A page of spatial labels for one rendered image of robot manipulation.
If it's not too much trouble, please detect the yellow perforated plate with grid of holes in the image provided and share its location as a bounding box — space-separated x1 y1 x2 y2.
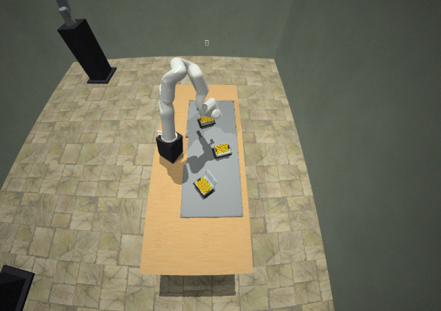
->
200 117 213 123

